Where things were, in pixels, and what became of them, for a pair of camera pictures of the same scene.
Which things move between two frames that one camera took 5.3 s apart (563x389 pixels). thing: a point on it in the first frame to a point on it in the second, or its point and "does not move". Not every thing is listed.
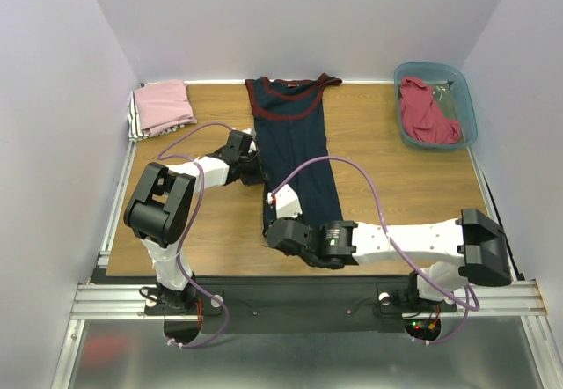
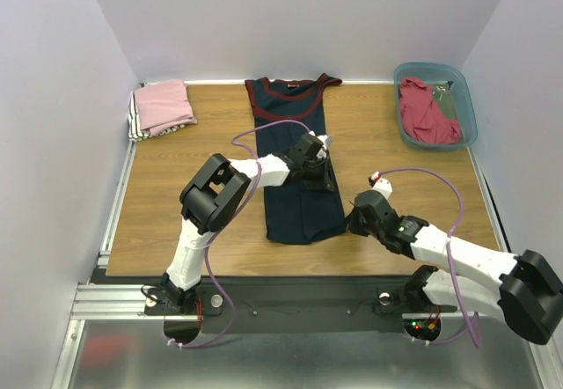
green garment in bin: [443, 94] does not move
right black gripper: [274, 236] to [358, 223]
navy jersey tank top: [289, 123] does not move
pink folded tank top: [164, 105] does not move
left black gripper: [259, 177] to [324, 182]
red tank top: [420, 116] does not move
